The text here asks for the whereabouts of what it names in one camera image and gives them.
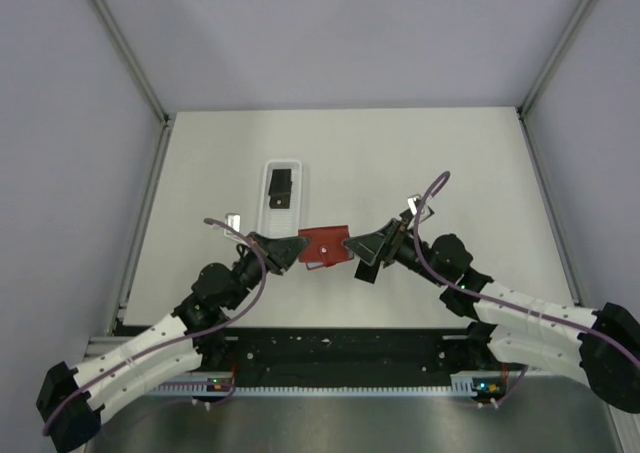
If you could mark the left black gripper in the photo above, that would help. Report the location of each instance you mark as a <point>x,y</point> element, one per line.
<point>279,254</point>

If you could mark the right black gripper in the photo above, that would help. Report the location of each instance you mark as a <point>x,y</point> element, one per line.
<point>390,240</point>

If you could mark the red leather card holder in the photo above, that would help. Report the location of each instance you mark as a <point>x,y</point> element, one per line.
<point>325,248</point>

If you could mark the black VIP credit card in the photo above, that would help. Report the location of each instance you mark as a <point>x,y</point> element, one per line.
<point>367,272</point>

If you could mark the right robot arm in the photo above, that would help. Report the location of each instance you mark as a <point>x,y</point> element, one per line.
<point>598,348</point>

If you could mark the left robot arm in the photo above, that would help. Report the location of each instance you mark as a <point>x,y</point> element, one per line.
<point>74,402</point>

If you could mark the black card in tray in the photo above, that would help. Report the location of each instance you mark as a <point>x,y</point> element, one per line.
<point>280,201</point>
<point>281,181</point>

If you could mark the white plastic tray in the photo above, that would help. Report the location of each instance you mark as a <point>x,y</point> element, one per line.
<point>280,223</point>

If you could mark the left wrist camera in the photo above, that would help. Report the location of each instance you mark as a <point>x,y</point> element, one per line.
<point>233,220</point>

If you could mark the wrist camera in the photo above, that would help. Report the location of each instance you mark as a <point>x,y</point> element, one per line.
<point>419,212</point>
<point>233,220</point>

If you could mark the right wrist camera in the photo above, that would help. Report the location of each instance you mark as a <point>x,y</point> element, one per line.
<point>419,212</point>

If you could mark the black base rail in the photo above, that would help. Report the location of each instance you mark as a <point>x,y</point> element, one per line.
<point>336,357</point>

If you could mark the white cable duct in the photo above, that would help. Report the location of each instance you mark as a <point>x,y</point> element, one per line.
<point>462,385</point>

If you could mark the left aluminium frame post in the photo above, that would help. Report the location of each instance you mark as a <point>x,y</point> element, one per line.
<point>129,59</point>

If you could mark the aluminium frame post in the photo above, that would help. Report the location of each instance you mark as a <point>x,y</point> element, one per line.
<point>560,48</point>
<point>129,59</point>

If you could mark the right aluminium frame post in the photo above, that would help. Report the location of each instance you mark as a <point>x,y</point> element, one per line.
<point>560,48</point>

